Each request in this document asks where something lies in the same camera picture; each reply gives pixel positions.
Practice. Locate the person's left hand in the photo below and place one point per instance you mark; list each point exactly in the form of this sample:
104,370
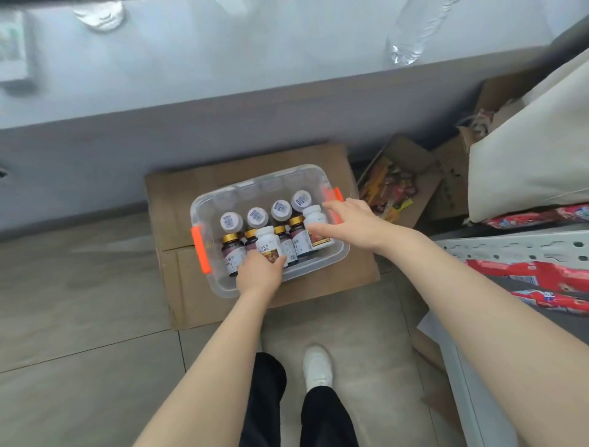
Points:
260,278

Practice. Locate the person's right hand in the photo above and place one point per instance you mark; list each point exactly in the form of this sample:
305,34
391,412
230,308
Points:
363,225

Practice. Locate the white bottle brown label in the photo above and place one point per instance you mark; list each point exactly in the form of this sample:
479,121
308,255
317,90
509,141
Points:
313,214
267,239

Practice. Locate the white bottle blue label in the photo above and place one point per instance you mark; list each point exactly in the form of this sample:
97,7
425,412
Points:
231,221
301,200
257,216
281,209

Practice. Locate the clear bin orange handles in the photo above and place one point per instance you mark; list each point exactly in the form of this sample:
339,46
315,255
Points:
202,251

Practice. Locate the white metal shelf rack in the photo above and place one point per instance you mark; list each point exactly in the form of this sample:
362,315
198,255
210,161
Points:
506,246

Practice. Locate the person's left forearm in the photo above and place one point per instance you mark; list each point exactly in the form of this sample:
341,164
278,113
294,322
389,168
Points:
207,377

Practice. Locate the person's right forearm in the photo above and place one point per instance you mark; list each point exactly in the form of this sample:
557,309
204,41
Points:
483,331

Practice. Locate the closed brown cardboard box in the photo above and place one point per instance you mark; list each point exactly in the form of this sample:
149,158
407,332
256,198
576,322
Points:
184,299

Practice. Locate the open brown cardboard box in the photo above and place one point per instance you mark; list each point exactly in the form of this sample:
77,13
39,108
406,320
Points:
414,156

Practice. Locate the person's right white shoe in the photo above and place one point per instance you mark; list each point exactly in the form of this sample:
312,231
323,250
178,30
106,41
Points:
317,366

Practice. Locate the person's black trousers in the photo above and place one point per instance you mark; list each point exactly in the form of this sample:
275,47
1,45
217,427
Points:
267,400

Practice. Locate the torn brown cardboard box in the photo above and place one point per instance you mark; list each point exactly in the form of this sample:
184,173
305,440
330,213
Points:
501,92

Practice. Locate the clear water bottle blue label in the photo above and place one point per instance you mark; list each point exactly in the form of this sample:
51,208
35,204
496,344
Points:
414,32

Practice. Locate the pile of colourful snack packets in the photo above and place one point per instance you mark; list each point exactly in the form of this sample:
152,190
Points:
391,189

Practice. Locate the bunch of red snack strips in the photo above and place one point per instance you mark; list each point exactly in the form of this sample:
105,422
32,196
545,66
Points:
529,271

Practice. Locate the gray window sill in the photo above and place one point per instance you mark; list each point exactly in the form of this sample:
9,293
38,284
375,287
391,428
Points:
230,69

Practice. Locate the clear glass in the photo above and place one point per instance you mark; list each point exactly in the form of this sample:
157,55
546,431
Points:
99,16

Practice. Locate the small white green carton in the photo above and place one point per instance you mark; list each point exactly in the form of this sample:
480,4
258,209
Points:
11,50

